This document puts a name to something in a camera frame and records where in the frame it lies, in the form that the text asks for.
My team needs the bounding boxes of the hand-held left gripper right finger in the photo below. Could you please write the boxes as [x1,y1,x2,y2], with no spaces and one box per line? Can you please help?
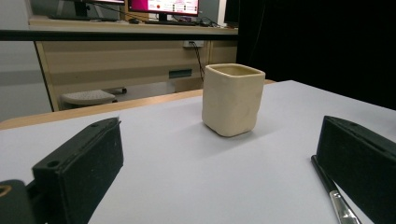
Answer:
[315,115,396,224]

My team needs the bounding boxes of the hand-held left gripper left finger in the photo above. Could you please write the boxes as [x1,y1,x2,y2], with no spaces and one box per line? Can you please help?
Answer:
[32,117,124,224]

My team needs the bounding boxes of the black-handled brush with silver ferrule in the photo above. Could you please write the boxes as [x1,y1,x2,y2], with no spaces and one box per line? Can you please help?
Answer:
[310,154,363,224]

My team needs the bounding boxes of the cream square ceramic cup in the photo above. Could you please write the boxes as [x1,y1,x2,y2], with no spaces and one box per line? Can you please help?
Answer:
[201,63,266,138]

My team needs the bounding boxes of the white cabinet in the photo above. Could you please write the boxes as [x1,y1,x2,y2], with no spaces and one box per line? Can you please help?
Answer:
[0,0,53,123]

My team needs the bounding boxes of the wooden desk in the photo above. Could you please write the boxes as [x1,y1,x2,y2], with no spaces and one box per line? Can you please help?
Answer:
[28,15,239,112]

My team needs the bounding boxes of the black curtain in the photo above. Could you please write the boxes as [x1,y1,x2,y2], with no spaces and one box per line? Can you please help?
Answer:
[235,0,396,110]

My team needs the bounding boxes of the dark monitor with stand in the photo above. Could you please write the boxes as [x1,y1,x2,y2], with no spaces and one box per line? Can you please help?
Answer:
[49,0,126,22]

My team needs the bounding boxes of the white power outlet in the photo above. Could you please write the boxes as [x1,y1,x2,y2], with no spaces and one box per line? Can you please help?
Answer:
[182,40,205,49]

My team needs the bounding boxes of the black keyboard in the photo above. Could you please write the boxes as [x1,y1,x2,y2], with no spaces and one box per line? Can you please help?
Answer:
[144,20,198,26]

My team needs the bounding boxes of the monitor with pink screen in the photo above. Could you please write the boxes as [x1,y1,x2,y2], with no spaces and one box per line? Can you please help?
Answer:
[127,0,201,22]

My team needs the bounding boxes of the black horizontal frame bar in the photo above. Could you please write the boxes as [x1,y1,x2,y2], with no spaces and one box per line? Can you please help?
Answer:
[0,29,239,42]

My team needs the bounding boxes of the black power cable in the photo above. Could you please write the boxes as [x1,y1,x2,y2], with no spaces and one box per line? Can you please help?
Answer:
[189,41,205,82]

